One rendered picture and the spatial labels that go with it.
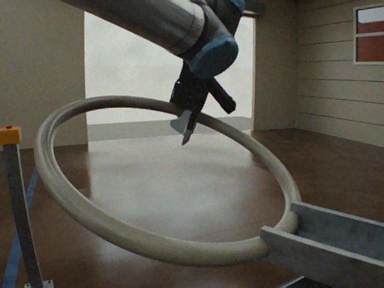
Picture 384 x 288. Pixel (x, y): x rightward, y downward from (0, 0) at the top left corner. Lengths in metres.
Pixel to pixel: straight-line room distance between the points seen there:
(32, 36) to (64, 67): 0.97
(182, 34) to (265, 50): 8.04
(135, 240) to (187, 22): 0.30
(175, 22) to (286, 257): 0.35
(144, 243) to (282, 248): 0.18
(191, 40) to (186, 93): 0.27
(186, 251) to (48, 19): 6.55
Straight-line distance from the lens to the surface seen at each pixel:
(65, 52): 6.63
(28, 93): 6.64
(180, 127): 0.72
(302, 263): 0.40
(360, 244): 0.49
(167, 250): 0.34
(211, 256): 0.35
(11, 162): 1.73
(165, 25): 0.42
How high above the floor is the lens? 1.29
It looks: 12 degrees down
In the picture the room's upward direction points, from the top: straight up
